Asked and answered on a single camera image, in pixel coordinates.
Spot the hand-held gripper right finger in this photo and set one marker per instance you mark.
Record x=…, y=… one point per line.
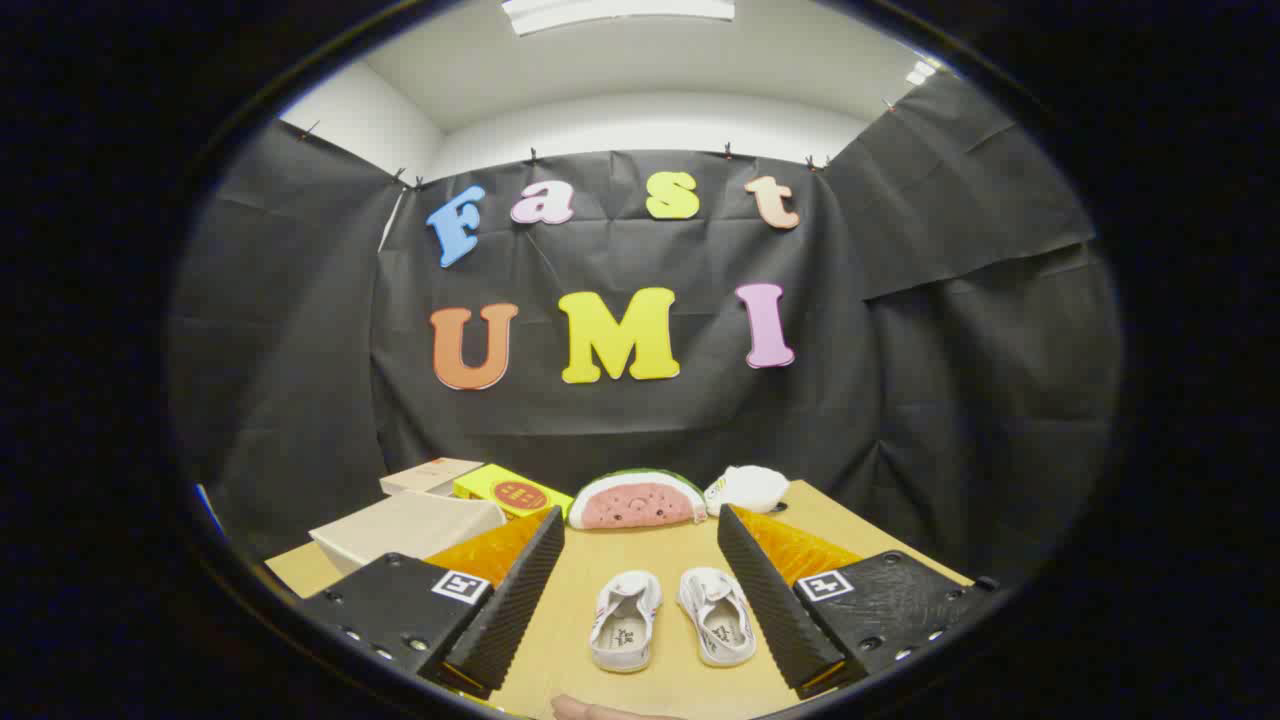
x=775, y=610

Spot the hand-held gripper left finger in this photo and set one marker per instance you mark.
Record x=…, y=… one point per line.
x=505, y=610

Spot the white canvas shoe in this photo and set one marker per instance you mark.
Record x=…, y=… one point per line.
x=622, y=630
x=722, y=625

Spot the beige fabric storage box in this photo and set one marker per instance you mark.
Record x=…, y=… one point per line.
x=400, y=530

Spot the white plush toy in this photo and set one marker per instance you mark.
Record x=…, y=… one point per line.
x=750, y=488

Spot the yellow book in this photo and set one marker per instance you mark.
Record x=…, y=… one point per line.
x=485, y=484

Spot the cream cover book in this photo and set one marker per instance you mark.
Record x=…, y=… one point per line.
x=430, y=472

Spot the watermelon slice plush toy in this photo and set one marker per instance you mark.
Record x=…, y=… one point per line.
x=635, y=505

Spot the black backdrop cloth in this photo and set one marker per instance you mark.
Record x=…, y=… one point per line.
x=600, y=420

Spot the small ceiling light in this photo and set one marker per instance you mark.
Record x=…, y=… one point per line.
x=920, y=72

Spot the long ceiling light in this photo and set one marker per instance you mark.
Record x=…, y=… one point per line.
x=615, y=12

